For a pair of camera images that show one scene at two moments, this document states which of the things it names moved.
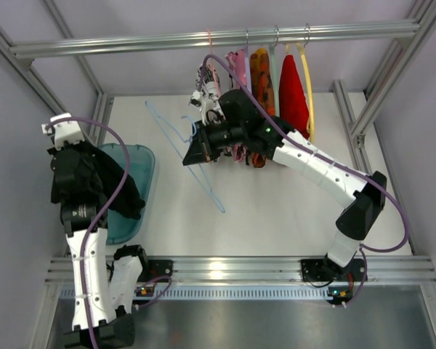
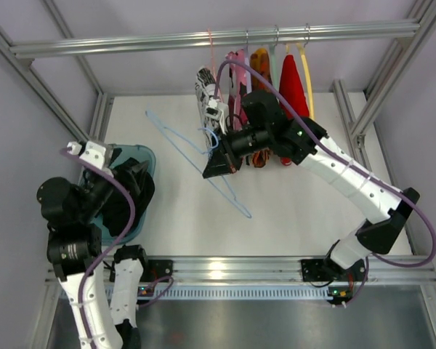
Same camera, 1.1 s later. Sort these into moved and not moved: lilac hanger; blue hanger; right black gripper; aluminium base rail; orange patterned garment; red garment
Moved: blue hanger; right black gripper
Not moved: lilac hanger; orange patterned garment; aluminium base rail; red garment
